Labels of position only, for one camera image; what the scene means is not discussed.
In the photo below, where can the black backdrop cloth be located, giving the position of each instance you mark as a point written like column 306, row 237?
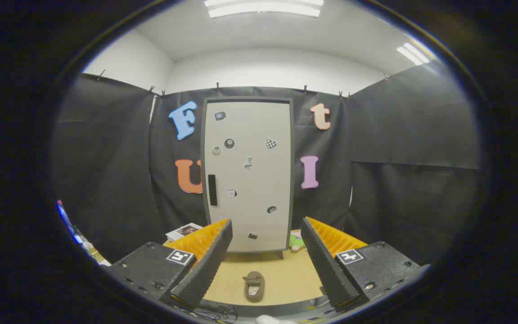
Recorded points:
column 106, row 157

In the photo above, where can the grey shoe cabinet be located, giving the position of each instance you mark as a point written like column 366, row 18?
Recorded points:
column 292, row 180

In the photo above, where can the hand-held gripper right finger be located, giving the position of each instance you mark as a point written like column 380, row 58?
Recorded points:
column 326, row 270

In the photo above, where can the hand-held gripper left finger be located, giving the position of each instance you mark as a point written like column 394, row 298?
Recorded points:
column 209, row 270

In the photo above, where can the long ceiling light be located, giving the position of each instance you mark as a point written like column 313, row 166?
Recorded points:
column 263, row 9

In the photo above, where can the small ceiling light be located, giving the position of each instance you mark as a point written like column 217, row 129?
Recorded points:
column 414, row 54

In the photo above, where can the blue white clutter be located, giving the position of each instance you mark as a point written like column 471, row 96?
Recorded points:
column 66, row 218

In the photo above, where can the pink green plush toy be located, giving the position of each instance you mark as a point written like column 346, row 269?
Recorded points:
column 296, row 245

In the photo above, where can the brown slipper shoe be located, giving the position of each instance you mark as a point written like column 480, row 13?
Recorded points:
column 254, row 292

